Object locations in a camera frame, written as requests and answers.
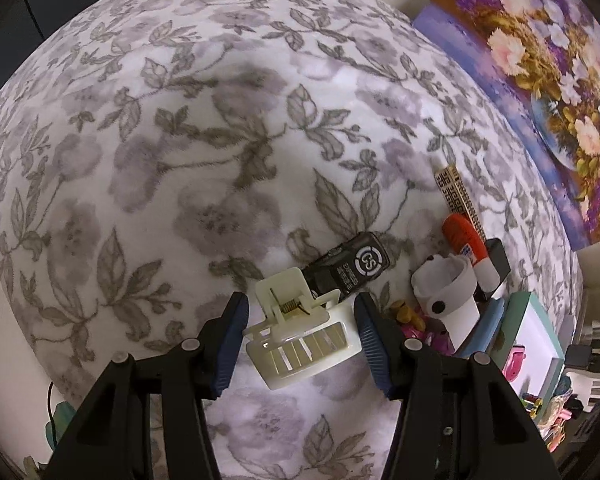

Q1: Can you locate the cream hair claw clip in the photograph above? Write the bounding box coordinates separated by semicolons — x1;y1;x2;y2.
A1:
242;267;363;391

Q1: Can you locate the gold patterned flat stick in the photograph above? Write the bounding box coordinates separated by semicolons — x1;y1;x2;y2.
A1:
434;162;487;243

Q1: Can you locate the pink and yellow toy figure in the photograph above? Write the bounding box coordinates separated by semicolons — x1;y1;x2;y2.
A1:
391;300;456;358

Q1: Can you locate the pink smartwatch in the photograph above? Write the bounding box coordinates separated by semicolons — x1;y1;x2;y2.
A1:
502;345;526;381

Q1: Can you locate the black box with circle logo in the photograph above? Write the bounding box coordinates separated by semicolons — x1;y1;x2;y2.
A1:
302;232;391;298

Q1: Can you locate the grey floral blanket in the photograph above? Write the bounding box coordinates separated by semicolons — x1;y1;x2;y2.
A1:
0;0;581;480

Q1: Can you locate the teal box with white inside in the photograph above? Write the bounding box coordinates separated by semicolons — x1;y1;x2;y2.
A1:
455;291;566;411

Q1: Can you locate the orange and white tube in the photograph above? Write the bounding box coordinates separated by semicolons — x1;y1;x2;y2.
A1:
441;213;502;293

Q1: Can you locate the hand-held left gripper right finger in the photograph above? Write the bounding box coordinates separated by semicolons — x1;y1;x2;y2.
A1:
354;292;563;480

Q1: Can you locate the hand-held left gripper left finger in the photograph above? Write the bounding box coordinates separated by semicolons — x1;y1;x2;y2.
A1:
45;291;251;480

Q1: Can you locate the white smartwatch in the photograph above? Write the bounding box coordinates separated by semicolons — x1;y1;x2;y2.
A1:
411;254;483;351

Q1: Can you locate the floral painting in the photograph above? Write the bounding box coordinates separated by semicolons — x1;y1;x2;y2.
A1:
412;0;600;251

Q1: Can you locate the black power adapter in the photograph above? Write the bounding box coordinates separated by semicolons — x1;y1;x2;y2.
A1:
482;238;512;303

